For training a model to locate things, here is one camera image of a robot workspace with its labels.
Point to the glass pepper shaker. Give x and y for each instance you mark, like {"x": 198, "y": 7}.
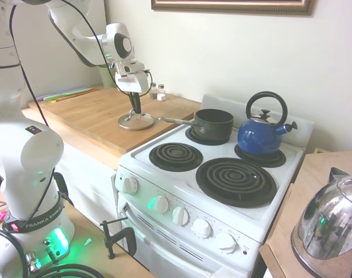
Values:
{"x": 154, "y": 92}

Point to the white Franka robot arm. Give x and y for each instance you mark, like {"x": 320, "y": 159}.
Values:
{"x": 34, "y": 150}

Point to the black burner under blue kettle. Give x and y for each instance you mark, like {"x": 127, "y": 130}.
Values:
{"x": 275, "y": 160}

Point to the white electric stove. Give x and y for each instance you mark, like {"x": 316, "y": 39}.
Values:
{"x": 176, "y": 181}

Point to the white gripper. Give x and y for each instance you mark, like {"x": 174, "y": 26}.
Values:
{"x": 132, "y": 82}

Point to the black C-clamp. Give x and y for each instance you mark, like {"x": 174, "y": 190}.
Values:
{"x": 109, "y": 240}

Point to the white kitchen cabinet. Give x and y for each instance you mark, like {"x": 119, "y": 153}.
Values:
{"x": 89, "y": 185}

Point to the blue stovetop kettle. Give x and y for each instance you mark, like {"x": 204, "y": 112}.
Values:
{"x": 258, "y": 139}

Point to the white stove knob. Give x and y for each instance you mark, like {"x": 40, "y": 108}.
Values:
{"x": 161, "y": 204}
{"x": 129, "y": 184}
{"x": 202, "y": 228}
{"x": 226, "y": 241}
{"x": 181, "y": 216}

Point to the dark grey saucepan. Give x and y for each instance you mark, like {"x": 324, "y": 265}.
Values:
{"x": 213, "y": 127}

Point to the green plastic knife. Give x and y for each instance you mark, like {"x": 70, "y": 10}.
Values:
{"x": 66, "y": 94}

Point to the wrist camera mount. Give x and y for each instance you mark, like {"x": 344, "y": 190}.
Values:
{"x": 129, "y": 67}

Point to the large black coil burner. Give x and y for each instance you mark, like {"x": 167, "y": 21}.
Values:
{"x": 236, "y": 182}

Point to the gold framed painting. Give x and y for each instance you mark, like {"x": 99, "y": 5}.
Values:
{"x": 231, "y": 7}

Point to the black burner under saucepan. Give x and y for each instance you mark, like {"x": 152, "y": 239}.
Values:
{"x": 193, "y": 138}

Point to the glass pot lid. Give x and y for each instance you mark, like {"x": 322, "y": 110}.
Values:
{"x": 135, "y": 124}

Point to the glass salt shaker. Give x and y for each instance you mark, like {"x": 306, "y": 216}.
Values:
{"x": 161, "y": 95}

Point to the shiny steel electric kettle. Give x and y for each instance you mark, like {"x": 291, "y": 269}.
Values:
{"x": 329, "y": 220}

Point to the pale green cup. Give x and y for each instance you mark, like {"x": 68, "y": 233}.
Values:
{"x": 106, "y": 79}

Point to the small black coil burner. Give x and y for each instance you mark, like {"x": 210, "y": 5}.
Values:
{"x": 176, "y": 155}

